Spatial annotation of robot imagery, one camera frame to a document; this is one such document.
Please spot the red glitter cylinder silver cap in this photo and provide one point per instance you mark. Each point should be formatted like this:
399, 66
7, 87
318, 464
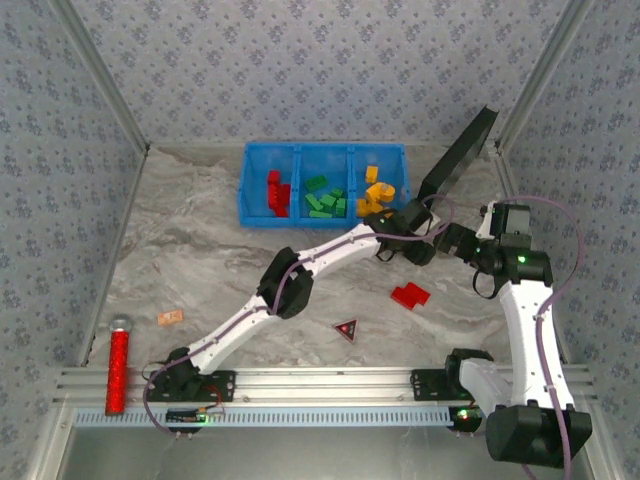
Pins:
119, 370

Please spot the black red triangle lego sign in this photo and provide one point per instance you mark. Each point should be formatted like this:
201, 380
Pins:
347, 330

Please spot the yellow round-hole lego piece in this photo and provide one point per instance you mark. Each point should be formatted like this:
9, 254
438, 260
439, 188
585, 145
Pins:
387, 192

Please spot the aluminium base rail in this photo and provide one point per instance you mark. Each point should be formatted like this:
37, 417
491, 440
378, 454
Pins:
325, 385

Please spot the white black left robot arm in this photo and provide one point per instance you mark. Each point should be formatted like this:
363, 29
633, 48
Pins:
340, 250

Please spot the aluminium frame post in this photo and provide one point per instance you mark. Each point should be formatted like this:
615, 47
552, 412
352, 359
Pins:
542, 75
102, 75

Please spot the small orange paper tag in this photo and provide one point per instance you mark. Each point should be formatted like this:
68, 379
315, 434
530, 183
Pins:
170, 318

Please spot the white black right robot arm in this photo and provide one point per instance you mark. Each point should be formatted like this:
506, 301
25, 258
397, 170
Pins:
530, 340

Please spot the long black channel strip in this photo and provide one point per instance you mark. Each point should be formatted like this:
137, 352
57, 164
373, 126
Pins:
460, 155

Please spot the blue three-compartment bin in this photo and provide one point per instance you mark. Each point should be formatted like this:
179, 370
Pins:
255, 165

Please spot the small green lego brick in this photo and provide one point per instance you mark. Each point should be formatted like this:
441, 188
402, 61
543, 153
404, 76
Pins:
341, 206

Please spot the green two-by-four lego brick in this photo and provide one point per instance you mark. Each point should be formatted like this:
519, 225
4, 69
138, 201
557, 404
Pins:
316, 182

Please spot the red stepped lego brick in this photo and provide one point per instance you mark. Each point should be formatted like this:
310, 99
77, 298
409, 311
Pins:
410, 295
282, 195

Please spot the yellow lego brick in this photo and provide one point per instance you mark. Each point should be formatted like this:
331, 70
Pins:
371, 174
365, 206

